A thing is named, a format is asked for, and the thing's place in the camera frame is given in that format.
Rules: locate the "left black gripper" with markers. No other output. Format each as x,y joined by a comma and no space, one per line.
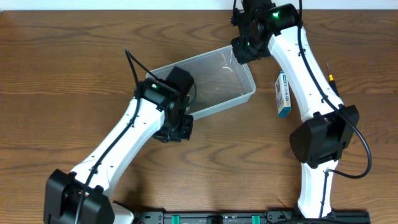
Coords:
184,134

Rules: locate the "black yellow handled screwdriver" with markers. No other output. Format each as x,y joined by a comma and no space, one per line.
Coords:
331,81

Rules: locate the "clear plastic storage container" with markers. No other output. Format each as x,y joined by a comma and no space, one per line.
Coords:
221,82

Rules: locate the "blue white screwdriver set box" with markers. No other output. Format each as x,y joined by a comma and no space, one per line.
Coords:
282,95

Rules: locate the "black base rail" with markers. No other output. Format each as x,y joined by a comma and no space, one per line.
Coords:
274,216

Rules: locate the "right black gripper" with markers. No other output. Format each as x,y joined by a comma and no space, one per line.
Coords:
241,55

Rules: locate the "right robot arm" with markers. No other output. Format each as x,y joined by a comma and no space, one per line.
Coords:
267,30

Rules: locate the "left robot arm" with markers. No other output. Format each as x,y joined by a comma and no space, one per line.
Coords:
158,110

